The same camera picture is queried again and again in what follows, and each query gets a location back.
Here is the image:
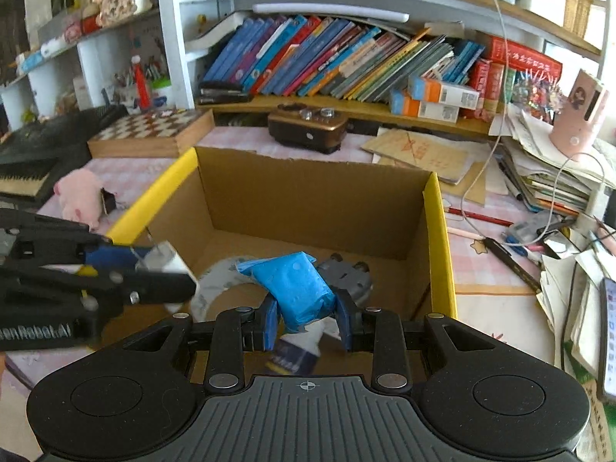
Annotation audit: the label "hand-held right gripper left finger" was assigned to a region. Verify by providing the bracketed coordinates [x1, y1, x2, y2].
[120, 297, 281, 393]

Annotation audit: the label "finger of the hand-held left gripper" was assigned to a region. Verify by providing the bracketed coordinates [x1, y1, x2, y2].
[0, 208, 147, 271]
[79, 269, 199, 317]

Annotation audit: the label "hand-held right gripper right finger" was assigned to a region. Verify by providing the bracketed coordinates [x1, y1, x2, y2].
[336, 290, 502, 393]

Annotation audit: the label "small white carton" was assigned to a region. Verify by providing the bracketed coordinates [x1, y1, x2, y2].
[135, 241, 199, 313]

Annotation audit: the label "grey plastic toy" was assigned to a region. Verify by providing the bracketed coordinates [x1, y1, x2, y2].
[315, 253, 375, 306]

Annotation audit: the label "blue plastic packet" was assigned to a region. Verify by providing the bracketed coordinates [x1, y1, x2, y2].
[236, 250, 336, 333]

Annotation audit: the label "clear packing tape roll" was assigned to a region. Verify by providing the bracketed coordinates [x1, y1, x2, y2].
[190, 256, 270, 323]

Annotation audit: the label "yellow-edged cardboard box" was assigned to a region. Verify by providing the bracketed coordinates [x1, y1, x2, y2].
[99, 147, 458, 381]

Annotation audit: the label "white and blue tube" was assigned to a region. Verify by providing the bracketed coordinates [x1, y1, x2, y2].
[267, 320, 340, 376]

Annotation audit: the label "pink plush pig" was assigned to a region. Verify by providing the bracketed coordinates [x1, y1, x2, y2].
[54, 169, 104, 231]

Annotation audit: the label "wooden chessboard box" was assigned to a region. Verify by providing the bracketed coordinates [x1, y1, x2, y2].
[87, 108, 215, 159]

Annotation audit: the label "black keyboard instrument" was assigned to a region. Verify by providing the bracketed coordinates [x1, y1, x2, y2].
[0, 105, 130, 203]

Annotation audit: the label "red pencil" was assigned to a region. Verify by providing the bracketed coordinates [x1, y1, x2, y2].
[445, 207, 515, 228]

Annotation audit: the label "red and white bottle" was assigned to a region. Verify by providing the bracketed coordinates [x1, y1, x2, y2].
[132, 55, 152, 109]

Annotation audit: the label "brown paper notebook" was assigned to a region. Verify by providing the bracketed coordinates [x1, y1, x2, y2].
[361, 127, 475, 184]

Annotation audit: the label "brown paper envelope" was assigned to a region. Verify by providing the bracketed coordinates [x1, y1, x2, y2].
[463, 160, 489, 206]

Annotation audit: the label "brown vintage radio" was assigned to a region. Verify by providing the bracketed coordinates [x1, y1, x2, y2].
[267, 103, 348, 155]

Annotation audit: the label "black flat case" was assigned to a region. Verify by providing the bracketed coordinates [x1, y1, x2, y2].
[198, 81, 253, 105]

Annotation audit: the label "grey plastic gadget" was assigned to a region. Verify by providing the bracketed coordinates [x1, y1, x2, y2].
[503, 212, 564, 251]

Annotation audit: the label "wooden desk bookshelf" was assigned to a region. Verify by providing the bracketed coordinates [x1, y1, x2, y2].
[159, 0, 616, 138]

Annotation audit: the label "black marker pen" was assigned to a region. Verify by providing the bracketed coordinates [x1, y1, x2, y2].
[498, 161, 525, 200]

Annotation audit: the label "orange and white carton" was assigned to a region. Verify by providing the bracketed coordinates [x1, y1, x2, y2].
[408, 76, 481, 107]
[390, 89, 460, 123]

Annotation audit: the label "loose white papers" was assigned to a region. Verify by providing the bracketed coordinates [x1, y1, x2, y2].
[536, 228, 607, 369]

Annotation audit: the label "white cubby shelf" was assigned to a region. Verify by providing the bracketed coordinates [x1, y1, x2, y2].
[0, 0, 196, 116]

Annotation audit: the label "stack of papers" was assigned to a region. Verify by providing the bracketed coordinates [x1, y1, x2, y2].
[500, 108, 616, 215]

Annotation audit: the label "row of colourful books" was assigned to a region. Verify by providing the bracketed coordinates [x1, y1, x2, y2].
[199, 14, 487, 104]

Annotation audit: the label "green printed packet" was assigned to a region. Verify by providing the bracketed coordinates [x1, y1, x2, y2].
[565, 337, 616, 458]

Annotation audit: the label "red standing books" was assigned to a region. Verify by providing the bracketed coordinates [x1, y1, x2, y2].
[469, 59, 518, 122]

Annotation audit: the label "colourful bead trinkets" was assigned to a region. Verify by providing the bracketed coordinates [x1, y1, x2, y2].
[512, 70, 564, 116]

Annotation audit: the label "pink cylindrical holder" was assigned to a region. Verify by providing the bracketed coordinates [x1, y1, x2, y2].
[549, 68, 608, 156]

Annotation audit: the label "white light bar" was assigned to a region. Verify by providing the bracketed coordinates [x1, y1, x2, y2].
[253, 2, 410, 23]

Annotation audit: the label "thick red book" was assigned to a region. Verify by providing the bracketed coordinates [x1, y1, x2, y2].
[484, 35, 564, 77]

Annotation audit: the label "white charger cable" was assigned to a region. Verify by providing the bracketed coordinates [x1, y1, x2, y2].
[539, 151, 606, 246]

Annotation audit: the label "thin white cable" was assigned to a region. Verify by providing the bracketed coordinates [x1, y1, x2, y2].
[459, 0, 512, 219]

